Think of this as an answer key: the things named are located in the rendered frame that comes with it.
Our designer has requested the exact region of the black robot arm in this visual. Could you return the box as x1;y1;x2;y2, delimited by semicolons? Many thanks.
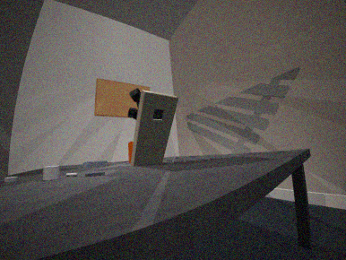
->
130;88;141;106

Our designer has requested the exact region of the beige service panel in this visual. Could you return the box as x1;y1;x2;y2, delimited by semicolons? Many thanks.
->
130;90;178;166

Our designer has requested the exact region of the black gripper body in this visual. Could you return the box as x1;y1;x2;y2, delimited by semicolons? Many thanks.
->
128;108;138;117

